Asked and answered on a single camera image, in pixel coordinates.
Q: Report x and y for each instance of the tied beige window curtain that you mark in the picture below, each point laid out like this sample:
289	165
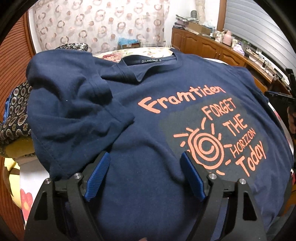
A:
200	8

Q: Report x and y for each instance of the dark circle-patterned folded blanket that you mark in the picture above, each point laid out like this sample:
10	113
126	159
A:
16	138

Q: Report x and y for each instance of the small cardboard box blue contents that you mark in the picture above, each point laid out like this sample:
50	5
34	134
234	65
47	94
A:
124	43

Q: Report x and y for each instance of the person's right hand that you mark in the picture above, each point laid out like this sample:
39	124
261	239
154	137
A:
291	119

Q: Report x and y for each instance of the navy blue printed t-shirt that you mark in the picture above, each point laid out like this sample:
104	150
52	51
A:
145	112

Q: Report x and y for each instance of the pink tissue pack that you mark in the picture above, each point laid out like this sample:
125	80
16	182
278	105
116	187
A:
238	49

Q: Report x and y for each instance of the cardboard box on sideboard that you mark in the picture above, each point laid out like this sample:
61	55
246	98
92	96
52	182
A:
199	28

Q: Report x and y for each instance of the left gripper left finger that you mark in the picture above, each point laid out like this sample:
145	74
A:
60	211

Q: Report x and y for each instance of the white flower strawberry sheet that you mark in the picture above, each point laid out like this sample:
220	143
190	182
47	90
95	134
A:
32	176

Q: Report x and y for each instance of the brown louvered wooden wardrobe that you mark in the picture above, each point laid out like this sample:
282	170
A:
16	52

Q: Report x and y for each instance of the stack of folded papers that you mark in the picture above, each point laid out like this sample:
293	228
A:
183	22

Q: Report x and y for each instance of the grey window roller blind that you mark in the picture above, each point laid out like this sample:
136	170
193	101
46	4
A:
246	19

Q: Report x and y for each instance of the yellow plush toy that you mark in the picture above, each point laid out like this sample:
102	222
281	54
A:
12	180

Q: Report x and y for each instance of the pink thermos jug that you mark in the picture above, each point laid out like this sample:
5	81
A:
227	38

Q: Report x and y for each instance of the pink circle-patterned curtain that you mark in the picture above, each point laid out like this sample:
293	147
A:
102	25

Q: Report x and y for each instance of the beige rose floral bedspread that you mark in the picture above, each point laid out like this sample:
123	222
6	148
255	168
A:
151	52

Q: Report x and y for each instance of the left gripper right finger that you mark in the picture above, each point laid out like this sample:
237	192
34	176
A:
242	221

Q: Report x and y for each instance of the long wooden sideboard cabinet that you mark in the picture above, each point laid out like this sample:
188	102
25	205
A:
190	43

